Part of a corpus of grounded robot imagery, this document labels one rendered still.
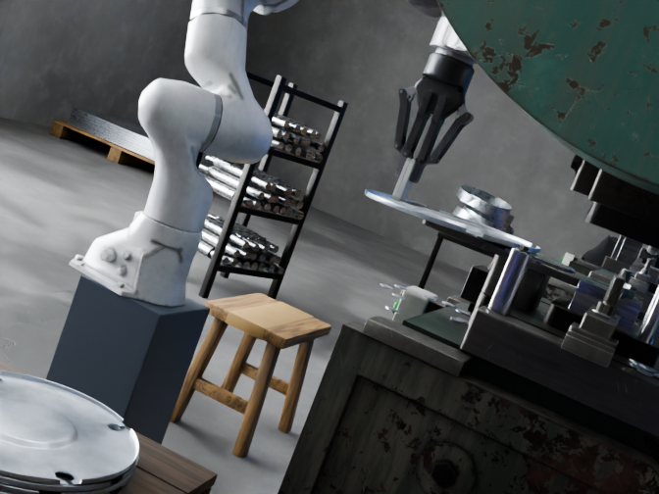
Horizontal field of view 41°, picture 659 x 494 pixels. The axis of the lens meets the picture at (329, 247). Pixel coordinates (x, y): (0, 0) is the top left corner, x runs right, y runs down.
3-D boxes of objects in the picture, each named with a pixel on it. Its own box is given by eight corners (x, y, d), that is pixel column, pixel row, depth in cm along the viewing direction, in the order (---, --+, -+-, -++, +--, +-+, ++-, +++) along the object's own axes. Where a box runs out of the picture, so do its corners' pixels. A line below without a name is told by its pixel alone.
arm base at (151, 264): (52, 261, 161) (76, 189, 159) (113, 260, 179) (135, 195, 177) (150, 310, 154) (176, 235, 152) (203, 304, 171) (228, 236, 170)
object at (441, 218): (507, 236, 157) (509, 231, 157) (565, 266, 129) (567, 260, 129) (353, 186, 153) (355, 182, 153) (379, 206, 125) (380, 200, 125)
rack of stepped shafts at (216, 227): (209, 302, 361) (289, 78, 348) (144, 261, 389) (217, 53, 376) (279, 309, 394) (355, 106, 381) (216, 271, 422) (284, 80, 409)
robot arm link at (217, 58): (178, 30, 168) (261, 64, 178) (163, 151, 160) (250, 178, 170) (205, 5, 159) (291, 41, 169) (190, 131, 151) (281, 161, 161)
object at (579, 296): (568, 309, 127) (581, 279, 127) (577, 302, 141) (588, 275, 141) (630, 334, 124) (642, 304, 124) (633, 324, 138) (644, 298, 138)
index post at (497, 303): (486, 308, 120) (513, 242, 118) (490, 307, 122) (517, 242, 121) (505, 317, 119) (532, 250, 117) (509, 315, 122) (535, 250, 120)
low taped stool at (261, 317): (221, 396, 261) (260, 291, 257) (291, 432, 254) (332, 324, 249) (161, 419, 229) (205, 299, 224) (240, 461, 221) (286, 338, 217)
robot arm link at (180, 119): (97, 195, 161) (141, 65, 157) (189, 221, 171) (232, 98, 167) (114, 212, 152) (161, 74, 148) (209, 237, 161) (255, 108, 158)
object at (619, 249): (610, 258, 130) (620, 234, 129) (611, 258, 134) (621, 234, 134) (632, 267, 129) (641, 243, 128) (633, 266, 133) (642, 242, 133)
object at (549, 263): (391, 294, 137) (424, 213, 135) (415, 289, 150) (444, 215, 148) (545, 362, 129) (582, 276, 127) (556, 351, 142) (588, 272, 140)
